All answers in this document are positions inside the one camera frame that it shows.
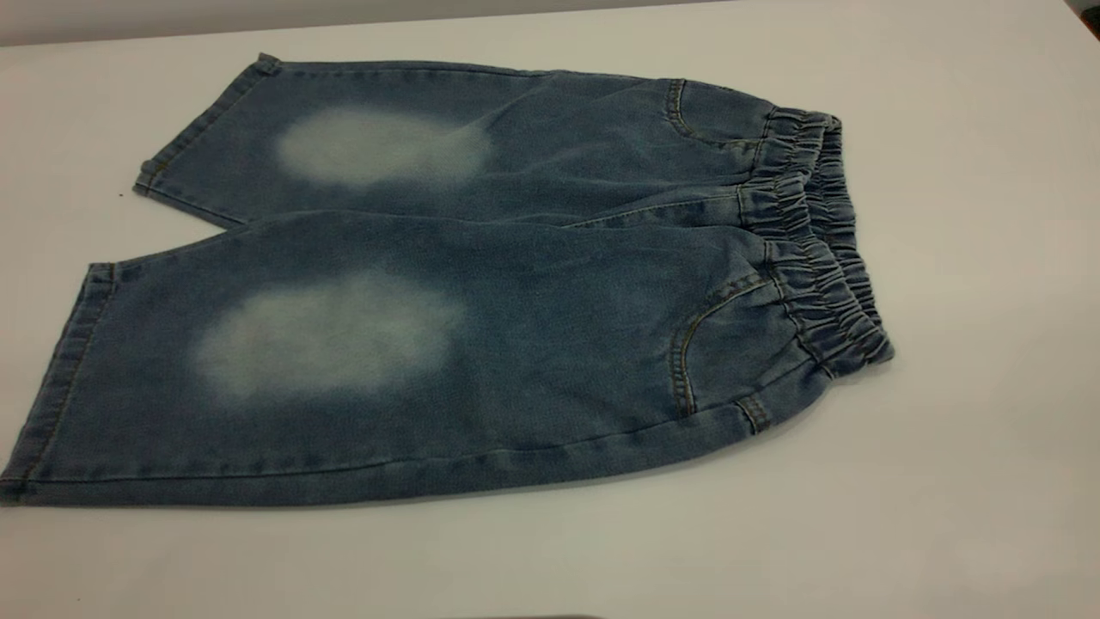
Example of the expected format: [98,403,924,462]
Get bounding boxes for blue denim shorts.
[0,53,895,506]

